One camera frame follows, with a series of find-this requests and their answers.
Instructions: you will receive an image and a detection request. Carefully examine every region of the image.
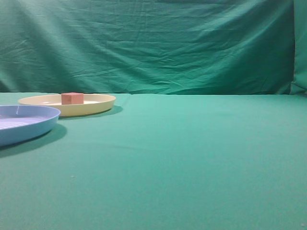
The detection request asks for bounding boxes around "red cube block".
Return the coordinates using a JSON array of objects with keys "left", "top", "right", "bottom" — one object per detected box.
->
[{"left": 61, "top": 92, "right": 84, "bottom": 105}]

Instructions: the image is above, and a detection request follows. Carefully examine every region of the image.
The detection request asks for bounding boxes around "blue plastic plate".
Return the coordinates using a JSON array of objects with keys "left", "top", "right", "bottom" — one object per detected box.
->
[{"left": 0, "top": 105, "right": 61, "bottom": 147}]

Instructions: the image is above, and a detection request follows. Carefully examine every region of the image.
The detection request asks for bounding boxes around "green backdrop cloth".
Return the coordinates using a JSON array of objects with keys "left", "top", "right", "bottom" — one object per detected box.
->
[{"left": 0, "top": 0, "right": 307, "bottom": 95}]

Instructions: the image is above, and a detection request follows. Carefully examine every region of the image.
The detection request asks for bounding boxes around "yellow plastic plate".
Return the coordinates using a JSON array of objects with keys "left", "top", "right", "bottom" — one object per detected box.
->
[{"left": 18, "top": 94, "right": 116, "bottom": 117}]

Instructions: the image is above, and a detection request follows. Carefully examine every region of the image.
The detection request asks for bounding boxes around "green tablecloth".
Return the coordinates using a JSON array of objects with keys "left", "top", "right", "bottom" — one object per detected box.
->
[{"left": 0, "top": 94, "right": 307, "bottom": 230}]

